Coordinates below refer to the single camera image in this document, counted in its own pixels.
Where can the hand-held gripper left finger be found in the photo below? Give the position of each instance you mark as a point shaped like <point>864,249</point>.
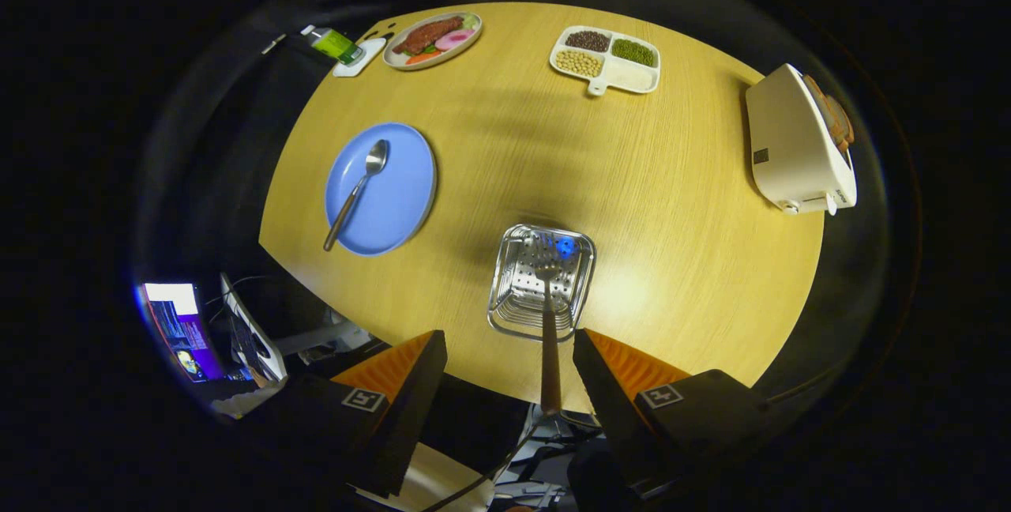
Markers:
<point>411,409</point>

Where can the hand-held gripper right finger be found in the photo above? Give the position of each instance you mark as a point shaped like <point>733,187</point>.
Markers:
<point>608,409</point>

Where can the open laptop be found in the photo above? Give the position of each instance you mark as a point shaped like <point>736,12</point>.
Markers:
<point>253,334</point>

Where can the blue round plate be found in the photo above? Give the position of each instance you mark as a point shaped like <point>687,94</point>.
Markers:
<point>395,196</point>

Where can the lit computer monitor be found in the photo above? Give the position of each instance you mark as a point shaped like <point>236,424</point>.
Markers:
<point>178,330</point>

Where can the white toaster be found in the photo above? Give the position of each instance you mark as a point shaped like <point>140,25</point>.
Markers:
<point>790,141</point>

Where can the white divided bean dish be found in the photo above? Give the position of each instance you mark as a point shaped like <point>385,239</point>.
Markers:
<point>628,77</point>

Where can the beige food plate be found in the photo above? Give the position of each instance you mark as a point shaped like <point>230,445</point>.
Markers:
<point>411,60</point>

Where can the white square coaster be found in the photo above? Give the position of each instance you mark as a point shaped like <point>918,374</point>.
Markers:
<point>367,60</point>

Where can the toast bread slice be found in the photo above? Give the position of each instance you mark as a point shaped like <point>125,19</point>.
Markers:
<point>843,125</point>
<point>821,101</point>

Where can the pink ham slice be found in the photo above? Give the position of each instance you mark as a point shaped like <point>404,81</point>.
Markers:
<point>456,39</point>

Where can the green label drink bottle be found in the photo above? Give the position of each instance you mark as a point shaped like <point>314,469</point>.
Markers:
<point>336,44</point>

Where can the brown meat piece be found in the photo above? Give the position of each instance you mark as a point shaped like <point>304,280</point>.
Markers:
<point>426,35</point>

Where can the white cloth clip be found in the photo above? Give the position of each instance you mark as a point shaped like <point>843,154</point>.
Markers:
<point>274,43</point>

